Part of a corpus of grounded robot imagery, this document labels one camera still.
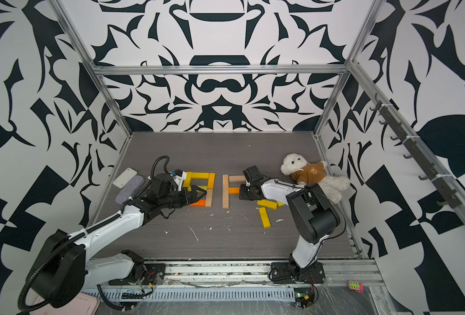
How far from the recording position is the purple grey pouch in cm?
93

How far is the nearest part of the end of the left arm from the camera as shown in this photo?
645 millimetres

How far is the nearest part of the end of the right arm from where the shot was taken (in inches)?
27.9
